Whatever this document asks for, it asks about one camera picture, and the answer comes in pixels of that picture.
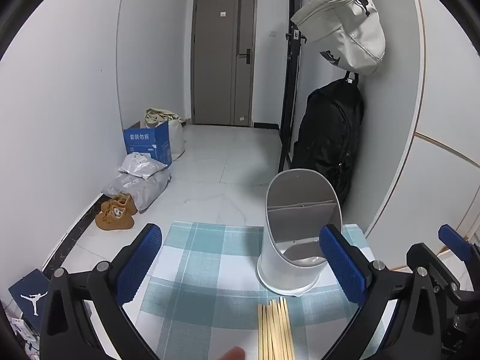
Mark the dark blue shoe box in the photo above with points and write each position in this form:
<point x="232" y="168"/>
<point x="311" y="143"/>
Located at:
<point x="28" y="296"/>

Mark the white wardrobe with gold trim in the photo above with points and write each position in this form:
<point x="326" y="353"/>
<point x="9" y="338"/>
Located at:
<point x="442" y="101"/>

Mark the cream canvas tote bag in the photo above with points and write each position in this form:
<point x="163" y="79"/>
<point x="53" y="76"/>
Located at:
<point x="176" y="135"/>

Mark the teal plaid tablecloth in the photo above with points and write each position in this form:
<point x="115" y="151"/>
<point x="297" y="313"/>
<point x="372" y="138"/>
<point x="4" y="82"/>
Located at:
<point x="210" y="270"/>

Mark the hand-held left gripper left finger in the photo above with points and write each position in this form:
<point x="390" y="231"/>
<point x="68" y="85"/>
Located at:
<point x="139" y="264"/>

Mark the bunch of wooden chopsticks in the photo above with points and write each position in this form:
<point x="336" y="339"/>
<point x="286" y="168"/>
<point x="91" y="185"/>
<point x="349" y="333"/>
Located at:
<point x="275" y="330"/>

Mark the beige hanging bag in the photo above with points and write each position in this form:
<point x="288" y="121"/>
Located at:
<point x="345" y="33"/>

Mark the grey door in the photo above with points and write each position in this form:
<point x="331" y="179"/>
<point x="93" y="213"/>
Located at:
<point x="213" y="63"/>

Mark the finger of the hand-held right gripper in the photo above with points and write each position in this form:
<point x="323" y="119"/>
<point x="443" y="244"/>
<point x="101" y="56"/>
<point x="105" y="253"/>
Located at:
<point x="454" y="239"/>
<point x="440" y="272"/>

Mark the black backpack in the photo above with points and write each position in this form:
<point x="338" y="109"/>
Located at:
<point x="330" y="138"/>

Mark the blue cardboard box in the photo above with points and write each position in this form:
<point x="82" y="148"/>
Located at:
<point x="146" y="144"/>

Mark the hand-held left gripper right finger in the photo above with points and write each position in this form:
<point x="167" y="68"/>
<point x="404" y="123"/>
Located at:
<point x="342" y="266"/>

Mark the white utensil holder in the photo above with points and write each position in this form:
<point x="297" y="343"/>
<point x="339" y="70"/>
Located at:
<point x="279" y="266"/>

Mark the black coat rack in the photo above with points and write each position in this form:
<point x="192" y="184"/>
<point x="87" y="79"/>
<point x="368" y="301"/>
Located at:
<point x="290" y="82"/>

